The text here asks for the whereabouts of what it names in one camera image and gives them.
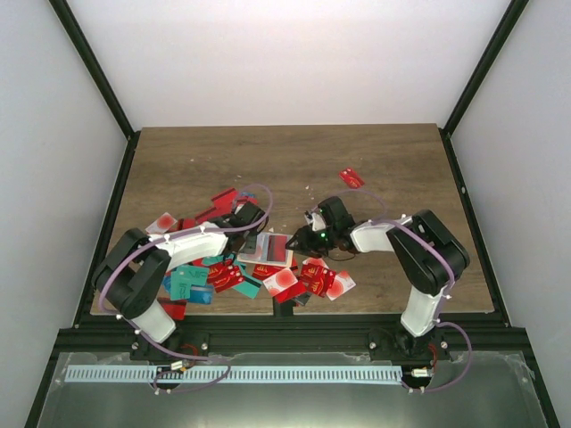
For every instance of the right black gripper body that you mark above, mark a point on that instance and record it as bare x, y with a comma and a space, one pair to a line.
326, 242

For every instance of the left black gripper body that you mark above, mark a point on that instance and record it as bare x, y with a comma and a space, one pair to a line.
249, 247

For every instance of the red white circle card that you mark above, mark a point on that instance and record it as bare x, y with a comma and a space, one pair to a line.
280, 281
254, 252
161, 225
343, 283

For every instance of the red stripe card bottom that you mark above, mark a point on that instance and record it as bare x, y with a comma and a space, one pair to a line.
277, 251

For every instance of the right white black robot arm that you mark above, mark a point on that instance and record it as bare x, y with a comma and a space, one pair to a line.
431, 257

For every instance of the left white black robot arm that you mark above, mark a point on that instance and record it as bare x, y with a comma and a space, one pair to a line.
130, 276

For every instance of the red gold card top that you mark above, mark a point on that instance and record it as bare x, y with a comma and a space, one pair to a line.
262, 272

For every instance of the red gold VIP card centre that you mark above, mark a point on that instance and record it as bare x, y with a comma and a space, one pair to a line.
223, 276

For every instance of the red gold vip card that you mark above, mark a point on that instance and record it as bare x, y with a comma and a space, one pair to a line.
317, 276
223, 276

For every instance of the red gold VIP card right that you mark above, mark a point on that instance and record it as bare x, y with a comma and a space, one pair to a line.
317, 276

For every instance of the red stripe card back left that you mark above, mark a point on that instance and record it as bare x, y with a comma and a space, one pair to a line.
221, 204

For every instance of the teal VIP card upper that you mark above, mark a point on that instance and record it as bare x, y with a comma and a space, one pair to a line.
249, 288

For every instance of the teal vip card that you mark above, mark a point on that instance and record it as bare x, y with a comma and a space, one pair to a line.
183, 278
249, 288

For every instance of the red card under circle card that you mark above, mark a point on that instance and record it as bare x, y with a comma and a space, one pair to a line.
289, 294

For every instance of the blue chip card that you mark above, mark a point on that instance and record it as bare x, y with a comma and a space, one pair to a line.
201, 294

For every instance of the teal VIP card lower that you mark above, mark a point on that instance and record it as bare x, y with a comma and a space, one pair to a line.
183, 278

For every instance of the black card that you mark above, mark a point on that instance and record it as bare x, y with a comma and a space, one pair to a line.
286, 308

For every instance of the red card lone back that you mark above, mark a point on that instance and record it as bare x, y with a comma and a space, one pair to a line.
351, 178

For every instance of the dark red stripe card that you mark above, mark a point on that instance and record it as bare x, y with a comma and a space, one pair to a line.
176, 309

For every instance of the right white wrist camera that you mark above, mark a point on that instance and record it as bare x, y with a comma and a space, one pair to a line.
315, 220

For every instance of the black aluminium front rail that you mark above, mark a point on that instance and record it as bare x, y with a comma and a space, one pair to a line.
297, 333

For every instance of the light blue slotted cable duct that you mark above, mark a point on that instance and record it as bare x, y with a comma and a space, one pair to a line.
237, 374

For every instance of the black frame post left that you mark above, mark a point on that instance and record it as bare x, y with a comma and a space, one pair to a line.
79, 40

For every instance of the black frame post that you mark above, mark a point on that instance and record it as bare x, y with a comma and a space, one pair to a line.
491, 52
79, 40

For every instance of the black frame post right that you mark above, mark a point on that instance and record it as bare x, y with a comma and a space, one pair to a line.
491, 52

